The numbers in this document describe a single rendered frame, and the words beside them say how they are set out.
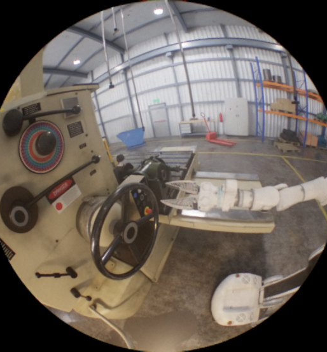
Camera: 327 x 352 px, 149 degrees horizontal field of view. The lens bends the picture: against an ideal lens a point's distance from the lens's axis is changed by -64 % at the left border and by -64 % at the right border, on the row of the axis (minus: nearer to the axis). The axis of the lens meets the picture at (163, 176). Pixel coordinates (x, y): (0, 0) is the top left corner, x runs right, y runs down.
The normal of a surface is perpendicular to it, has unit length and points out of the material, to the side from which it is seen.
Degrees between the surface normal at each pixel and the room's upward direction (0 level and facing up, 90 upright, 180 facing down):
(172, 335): 0
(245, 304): 0
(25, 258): 90
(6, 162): 90
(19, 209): 90
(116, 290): 0
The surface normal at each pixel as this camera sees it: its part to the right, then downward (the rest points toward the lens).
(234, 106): -0.36, 0.51
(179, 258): -0.17, -0.86
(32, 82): 0.91, 0.04
